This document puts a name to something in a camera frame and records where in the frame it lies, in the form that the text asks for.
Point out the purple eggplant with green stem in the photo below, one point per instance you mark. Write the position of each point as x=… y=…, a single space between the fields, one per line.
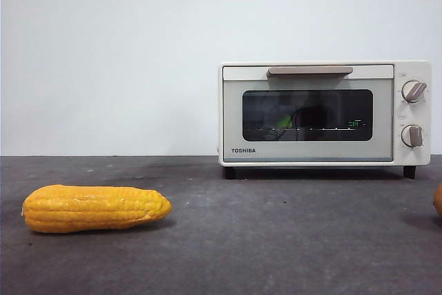
x=284 y=121

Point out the oven door with glass window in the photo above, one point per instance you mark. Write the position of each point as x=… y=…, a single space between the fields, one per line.
x=235 y=115

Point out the white Toshiba toaster oven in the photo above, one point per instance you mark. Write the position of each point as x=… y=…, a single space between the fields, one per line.
x=411 y=157

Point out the yellow corn cob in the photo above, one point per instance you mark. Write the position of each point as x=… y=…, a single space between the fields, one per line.
x=89 y=210

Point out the orange round fruit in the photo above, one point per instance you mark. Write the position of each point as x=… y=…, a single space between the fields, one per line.
x=439 y=201

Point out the beige oven knob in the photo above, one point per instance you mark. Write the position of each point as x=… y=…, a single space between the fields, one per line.
x=413 y=92
x=412 y=135

